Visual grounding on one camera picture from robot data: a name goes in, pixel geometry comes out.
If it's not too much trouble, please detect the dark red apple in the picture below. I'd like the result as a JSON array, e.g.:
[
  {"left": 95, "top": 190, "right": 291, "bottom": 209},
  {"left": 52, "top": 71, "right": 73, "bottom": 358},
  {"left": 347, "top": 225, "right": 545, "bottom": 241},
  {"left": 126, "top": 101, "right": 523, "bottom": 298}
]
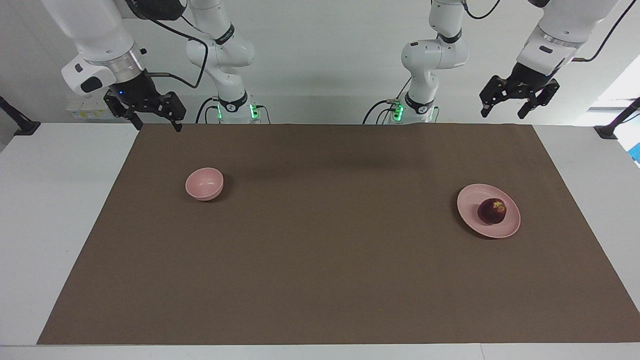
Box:
[{"left": 477, "top": 198, "right": 508, "bottom": 225}]

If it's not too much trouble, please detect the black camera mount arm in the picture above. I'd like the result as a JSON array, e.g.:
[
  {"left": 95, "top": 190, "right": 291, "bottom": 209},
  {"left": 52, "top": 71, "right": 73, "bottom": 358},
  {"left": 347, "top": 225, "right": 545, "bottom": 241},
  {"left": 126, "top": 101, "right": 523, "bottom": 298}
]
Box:
[
  {"left": 0, "top": 95, "right": 42, "bottom": 137},
  {"left": 594, "top": 97, "right": 640, "bottom": 140}
]

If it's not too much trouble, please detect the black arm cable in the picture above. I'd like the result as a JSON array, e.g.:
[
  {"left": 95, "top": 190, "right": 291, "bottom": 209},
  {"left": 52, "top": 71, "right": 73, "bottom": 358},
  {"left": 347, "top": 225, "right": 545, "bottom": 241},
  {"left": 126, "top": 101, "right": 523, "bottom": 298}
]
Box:
[
  {"left": 131, "top": 0, "right": 209, "bottom": 90},
  {"left": 462, "top": 0, "right": 638, "bottom": 63}
]

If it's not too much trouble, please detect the small pink bowl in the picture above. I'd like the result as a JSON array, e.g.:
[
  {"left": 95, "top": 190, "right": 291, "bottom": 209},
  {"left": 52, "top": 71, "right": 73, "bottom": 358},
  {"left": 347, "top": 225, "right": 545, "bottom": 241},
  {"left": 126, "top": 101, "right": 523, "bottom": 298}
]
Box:
[{"left": 185, "top": 167, "right": 225, "bottom": 202}]

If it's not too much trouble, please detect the brown table mat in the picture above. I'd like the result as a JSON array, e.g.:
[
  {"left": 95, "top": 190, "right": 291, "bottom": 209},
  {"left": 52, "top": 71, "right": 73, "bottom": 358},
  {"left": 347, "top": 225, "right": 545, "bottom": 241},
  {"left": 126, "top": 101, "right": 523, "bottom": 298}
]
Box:
[{"left": 36, "top": 123, "right": 640, "bottom": 346}]

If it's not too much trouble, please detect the white wall socket strip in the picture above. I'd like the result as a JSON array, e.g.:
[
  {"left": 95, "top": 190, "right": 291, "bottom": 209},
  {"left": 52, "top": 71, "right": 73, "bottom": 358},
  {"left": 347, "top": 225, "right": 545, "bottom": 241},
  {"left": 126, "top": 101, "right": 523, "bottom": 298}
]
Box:
[{"left": 66, "top": 102, "right": 108, "bottom": 122}]

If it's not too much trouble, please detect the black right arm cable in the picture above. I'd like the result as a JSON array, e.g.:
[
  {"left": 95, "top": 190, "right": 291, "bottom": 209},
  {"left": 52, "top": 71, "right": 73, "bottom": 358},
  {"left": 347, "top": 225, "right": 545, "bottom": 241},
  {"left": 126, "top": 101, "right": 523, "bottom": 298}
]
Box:
[{"left": 131, "top": 0, "right": 209, "bottom": 90}]

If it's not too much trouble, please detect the pink plate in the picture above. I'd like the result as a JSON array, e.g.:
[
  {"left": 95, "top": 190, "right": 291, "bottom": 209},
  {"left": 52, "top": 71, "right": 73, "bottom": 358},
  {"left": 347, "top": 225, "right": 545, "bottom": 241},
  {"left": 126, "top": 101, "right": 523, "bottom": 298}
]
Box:
[{"left": 456, "top": 183, "right": 522, "bottom": 239}]

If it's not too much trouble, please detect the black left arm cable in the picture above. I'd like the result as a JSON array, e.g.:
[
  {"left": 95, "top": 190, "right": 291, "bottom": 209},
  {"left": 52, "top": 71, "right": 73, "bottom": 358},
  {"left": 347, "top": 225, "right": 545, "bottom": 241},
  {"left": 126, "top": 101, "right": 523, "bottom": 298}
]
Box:
[{"left": 462, "top": 0, "right": 638, "bottom": 63}]

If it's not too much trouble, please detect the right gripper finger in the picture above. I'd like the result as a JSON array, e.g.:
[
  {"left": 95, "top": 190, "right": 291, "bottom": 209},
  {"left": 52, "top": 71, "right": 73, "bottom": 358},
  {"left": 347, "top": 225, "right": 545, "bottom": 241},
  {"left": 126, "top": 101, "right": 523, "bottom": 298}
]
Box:
[
  {"left": 103, "top": 90, "right": 145, "bottom": 132},
  {"left": 158, "top": 91, "right": 187, "bottom": 133}
]

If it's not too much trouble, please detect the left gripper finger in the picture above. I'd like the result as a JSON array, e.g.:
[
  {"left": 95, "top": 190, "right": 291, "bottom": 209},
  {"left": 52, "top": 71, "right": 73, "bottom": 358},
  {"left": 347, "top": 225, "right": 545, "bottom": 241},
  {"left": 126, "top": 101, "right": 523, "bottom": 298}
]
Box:
[
  {"left": 479, "top": 74, "right": 509, "bottom": 119},
  {"left": 517, "top": 79, "right": 561, "bottom": 120}
]

